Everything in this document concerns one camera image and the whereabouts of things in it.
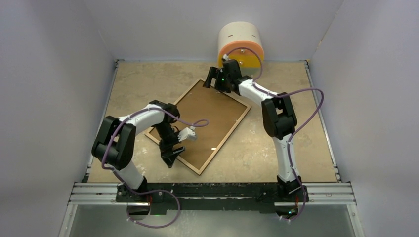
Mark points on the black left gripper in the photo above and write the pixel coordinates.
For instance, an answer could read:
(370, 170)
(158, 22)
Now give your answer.
(166, 148)

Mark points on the wooden picture frame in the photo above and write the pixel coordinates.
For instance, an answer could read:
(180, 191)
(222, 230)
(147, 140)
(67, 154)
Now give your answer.
(229, 130)

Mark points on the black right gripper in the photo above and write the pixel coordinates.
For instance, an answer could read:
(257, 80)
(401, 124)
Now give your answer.
(215, 73)

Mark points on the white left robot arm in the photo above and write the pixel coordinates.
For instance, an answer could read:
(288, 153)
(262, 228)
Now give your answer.
(114, 143)

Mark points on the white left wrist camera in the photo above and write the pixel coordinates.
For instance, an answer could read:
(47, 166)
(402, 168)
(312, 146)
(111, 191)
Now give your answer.
(187, 133)

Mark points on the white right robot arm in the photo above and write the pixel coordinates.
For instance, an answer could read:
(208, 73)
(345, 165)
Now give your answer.
(278, 118)

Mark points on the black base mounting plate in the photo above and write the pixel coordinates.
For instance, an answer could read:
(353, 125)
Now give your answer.
(261, 197)

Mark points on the aluminium rail frame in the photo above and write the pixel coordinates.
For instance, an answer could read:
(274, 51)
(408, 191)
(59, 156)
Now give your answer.
(329, 194)

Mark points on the small round drawer cabinet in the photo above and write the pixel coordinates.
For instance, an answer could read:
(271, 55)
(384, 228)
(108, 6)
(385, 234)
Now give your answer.
(241, 41)

